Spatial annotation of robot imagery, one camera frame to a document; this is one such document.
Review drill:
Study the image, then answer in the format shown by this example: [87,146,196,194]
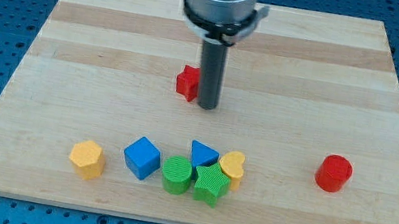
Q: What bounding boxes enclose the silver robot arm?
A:
[182,0,270,47]

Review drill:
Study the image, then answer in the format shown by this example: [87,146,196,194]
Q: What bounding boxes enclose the red star block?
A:
[175,65,200,102]

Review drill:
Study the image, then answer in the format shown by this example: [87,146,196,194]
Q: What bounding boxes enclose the blue triangle block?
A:
[191,140,219,169]

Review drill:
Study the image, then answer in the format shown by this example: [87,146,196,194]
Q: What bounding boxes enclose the yellow heart block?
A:
[219,150,246,192]

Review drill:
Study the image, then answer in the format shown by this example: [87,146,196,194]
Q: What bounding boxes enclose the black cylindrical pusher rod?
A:
[197,41,228,110]

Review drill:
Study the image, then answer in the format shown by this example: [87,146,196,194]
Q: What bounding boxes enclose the green cylinder block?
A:
[161,156,193,195]

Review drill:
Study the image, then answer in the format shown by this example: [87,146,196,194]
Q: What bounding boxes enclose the green star block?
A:
[192,163,231,209]

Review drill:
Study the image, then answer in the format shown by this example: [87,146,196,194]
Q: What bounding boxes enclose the blue cube block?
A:
[124,137,161,180]

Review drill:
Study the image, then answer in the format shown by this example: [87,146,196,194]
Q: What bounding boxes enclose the wooden board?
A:
[0,0,399,224]

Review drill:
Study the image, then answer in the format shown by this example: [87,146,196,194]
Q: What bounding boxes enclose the yellow hexagon block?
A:
[69,140,105,180]

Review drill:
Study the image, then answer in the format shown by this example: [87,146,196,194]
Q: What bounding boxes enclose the red cylinder block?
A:
[314,154,353,193]

